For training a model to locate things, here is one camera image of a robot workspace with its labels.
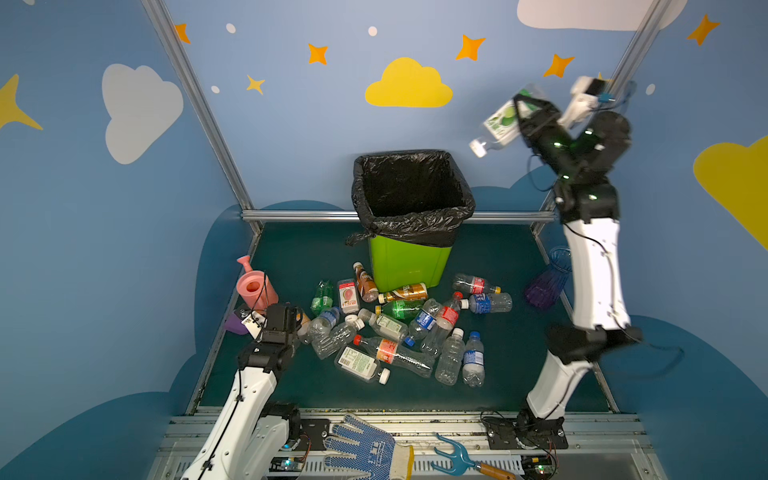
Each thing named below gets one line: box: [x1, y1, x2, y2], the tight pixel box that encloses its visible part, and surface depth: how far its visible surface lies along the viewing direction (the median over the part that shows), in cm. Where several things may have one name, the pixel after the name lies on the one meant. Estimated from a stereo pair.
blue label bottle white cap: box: [460, 292, 513, 314], surface depth 97 cm
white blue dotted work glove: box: [324, 413, 415, 480], surface depth 73 cm
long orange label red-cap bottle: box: [354, 334, 434, 378], surface depth 86 cm
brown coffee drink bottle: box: [353, 261, 379, 303], surface depth 100 cm
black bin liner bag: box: [346, 149, 476, 248], surface depth 84 cm
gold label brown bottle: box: [378, 282, 429, 304], surface depth 98 cm
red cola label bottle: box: [420, 291, 463, 357], surface depth 91 cm
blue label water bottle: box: [462, 331, 486, 387], surface depth 84 cm
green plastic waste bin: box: [370, 235, 453, 293], surface depth 92 cm
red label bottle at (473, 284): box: [452, 273, 502, 294], surface depth 101 cm
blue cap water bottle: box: [404, 298, 439, 347], surface depth 90 cm
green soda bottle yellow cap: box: [375, 300, 425, 321], surface depth 95 cm
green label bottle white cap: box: [469, 83, 547, 158], surface depth 60 cm
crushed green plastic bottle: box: [310, 280, 334, 316], surface depth 99 cm
